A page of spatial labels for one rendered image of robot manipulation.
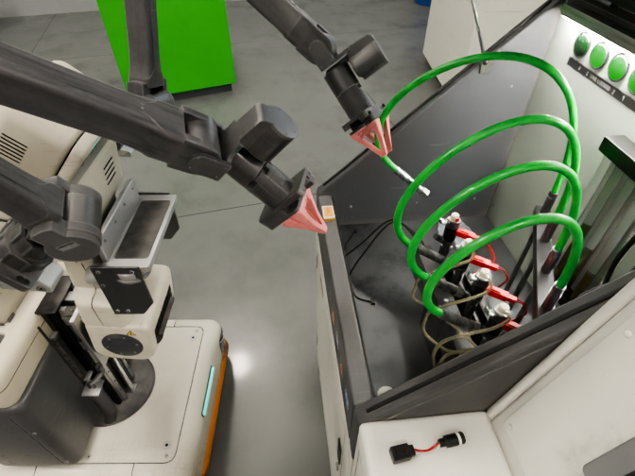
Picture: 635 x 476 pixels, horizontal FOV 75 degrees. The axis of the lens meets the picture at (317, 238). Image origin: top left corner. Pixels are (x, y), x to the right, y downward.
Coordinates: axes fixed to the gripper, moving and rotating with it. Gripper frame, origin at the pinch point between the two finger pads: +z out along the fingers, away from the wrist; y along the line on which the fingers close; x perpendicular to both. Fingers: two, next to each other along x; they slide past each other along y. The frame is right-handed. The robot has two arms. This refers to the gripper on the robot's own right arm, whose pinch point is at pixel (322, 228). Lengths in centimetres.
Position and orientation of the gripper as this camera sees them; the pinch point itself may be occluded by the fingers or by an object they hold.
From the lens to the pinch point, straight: 70.0
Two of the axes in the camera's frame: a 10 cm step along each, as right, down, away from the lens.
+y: 6.8, -4.5, -5.8
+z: 7.2, 5.7, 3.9
